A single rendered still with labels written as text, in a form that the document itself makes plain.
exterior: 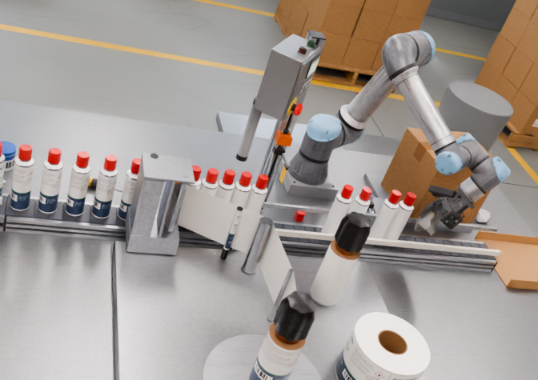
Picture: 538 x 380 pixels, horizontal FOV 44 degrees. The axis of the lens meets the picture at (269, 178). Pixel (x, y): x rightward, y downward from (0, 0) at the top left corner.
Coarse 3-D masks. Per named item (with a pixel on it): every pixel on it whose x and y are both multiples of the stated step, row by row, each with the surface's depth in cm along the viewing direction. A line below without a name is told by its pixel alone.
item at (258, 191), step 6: (264, 174) 202; (258, 180) 200; (264, 180) 199; (252, 186) 202; (258, 186) 201; (264, 186) 201; (252, 192) 202; (258, 192) 201; (264, 192) 202; (252, 198) 202; (258, 198) 202; (264, 198) 204; (246, 204) 206; (252, 204) 203; (258, 204) 203; (252, 210) 204; (258, 210) 205
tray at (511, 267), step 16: (480, 240) 255; (496, 240) 259; (512, 240) 260; (528, 240) 262; (496, 256) 250; (512, 256) 253; (528, 256) 256; (496, 272) 241; (512, 272) 244; (528, 272) 247; (528, 288) 239
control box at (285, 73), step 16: (272, 48) 181; (288, 48) 184; (272, 64) 182; (288, 64) 181; (304, 64) 180; (272, 80) 184; (288, 80) 183; (304, 80) 189; (272, 96) 187; (288, 96) 185; (304, 96) 200; (272, 112) 189; (288, 112) 188
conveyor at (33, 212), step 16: (32, 208) 190; (64, 208) 194; (112, 208) 201; (112, 224) 195; (288, 224) 220; (288, 240) 213; (304, 240) 215; (320, 240) 218; (400, 240) 231; (416, 240) 234; (432, 240) 237; (448, 240) 240; (464, 256) 235; (480, 256) 238
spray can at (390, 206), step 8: (392, 192) 215; (384, 200) 218; (392, 200) 216; (384, 208) 218; (392, 208) 216; (384, 216) 218; (392, 216) 218; (376, 224) 221; (384, 224) 220; (376, 232) 222; (384, 232) 222
